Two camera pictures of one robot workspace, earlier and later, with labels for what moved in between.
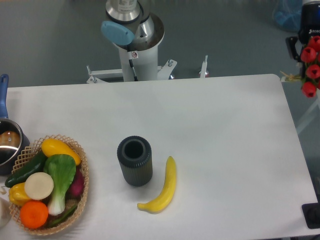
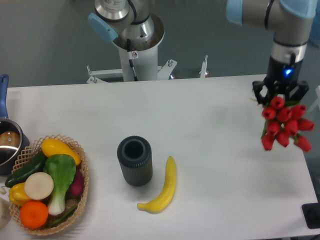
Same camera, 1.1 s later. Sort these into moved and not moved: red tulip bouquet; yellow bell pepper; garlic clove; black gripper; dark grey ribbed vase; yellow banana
Moved: red tulip bouquet; black gripper
Not moved: yellow banana; yellow bell pepper; garlic clove; dark grey ribbed vase
